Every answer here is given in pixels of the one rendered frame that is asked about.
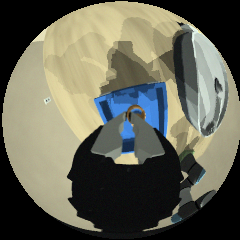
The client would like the blue crate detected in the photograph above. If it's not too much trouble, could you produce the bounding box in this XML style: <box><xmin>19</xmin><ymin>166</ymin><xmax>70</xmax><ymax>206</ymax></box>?
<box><xmin>94</xmin><ymin>81</ymin><xmax>168</xmax><ymax>154</ymax></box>

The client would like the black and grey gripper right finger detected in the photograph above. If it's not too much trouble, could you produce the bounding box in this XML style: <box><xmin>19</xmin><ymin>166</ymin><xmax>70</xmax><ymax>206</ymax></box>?
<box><xmin>129</xmin><ymin>111</ymin><xmax>184</xmax><ymax>182</ymax></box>

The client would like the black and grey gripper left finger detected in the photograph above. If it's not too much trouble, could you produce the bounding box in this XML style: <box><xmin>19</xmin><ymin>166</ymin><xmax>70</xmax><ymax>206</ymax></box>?
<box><xmin>67</xmin><ymin>111</ymin><xmax>127</xmax><ymax>181</ymax></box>

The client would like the grey metal bushing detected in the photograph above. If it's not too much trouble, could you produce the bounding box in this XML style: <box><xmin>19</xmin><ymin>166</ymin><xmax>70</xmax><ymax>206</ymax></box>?
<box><xmin>206</xmin><ymin>125</ymin><xmax>212</xmax><ymax>134</ymax></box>
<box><xmin>217</xmin><ymin>83</ymin><xmax>223</xmax><ymax>93</ymax></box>
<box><xmin>210</xmin><ymin>122</ymin><xmax>215</xmax><ymax>131</ymax></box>

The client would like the grey round turntable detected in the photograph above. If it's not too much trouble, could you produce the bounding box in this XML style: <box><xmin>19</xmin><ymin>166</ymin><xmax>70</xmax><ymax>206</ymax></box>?
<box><xmin>173</xmin><ymin>22</ymin><xmax>229</xmax><ymax>137</ymax></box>

